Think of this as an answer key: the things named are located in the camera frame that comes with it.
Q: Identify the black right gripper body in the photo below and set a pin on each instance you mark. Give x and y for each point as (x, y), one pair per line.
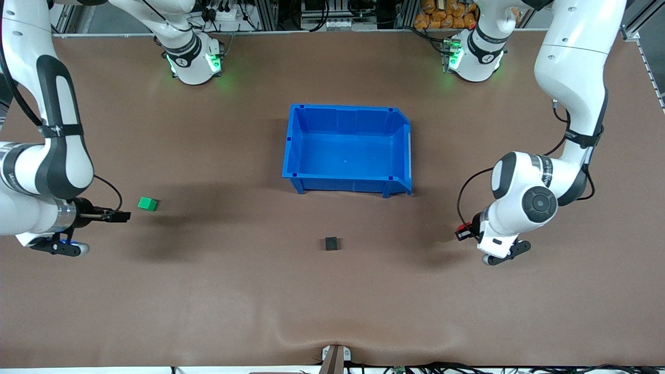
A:
(84, 213)

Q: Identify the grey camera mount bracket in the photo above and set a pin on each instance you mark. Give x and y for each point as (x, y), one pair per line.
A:
(335, 358)

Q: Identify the small black cube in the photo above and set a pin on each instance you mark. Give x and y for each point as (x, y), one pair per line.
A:
(331, 243)

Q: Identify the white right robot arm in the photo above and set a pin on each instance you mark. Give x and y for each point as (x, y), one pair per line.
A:
(57, 166)

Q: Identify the black grey equipment box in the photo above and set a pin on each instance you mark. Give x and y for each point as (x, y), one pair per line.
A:
(337, 13)

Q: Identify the blue plastic storage bin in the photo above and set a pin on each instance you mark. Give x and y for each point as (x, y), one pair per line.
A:
(345, 153)

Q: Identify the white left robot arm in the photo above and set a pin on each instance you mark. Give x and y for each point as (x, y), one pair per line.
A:
(571, 78)

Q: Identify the brown table mat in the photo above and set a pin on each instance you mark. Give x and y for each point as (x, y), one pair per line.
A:
(208, 291)

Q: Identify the small green cube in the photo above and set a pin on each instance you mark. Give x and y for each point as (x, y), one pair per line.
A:
(147, 203)

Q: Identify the small red cube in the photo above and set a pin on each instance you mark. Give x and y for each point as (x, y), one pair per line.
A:
(462, 227)

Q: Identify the orange netted bag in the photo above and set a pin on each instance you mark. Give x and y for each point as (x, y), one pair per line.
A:
(447, 13)

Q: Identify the white power strip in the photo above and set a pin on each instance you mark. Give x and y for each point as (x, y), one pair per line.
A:
(223, 14)

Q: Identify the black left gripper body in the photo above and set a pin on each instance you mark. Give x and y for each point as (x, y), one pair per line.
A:
(474, 227)

